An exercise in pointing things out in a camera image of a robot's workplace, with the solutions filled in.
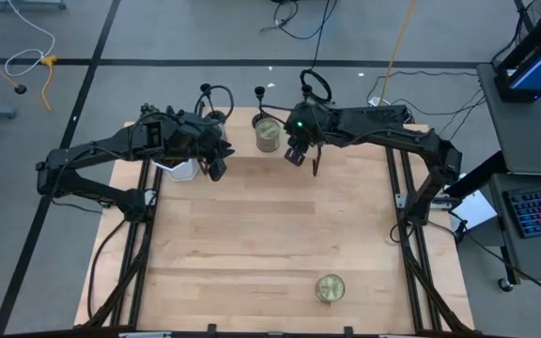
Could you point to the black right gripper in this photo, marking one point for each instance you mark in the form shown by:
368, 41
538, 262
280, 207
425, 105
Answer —
310, 127

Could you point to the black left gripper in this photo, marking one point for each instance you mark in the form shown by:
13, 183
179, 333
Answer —
186, 138

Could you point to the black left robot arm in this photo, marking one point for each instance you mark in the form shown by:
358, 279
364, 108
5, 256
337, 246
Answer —
87, 152

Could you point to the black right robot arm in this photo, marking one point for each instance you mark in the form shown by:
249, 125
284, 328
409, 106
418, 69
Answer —
392, 131

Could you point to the wooden shelf with black legs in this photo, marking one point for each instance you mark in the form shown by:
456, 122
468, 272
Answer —
240, 136

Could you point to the white plant pot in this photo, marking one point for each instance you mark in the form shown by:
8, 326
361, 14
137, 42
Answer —
183, 171

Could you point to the white power adapter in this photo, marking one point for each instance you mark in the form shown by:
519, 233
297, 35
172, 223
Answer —
378, 101

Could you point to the black table clamp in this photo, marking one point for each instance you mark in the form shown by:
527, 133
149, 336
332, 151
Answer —
211, 328
348, 331

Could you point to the white paper sheet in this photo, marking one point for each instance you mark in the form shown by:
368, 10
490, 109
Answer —
474, 213

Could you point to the grey computer cart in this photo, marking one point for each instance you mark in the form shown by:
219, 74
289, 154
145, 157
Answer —
524, 131

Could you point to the black aluminium frame rails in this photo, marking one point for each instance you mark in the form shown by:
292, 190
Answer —
135, 300
391, 162

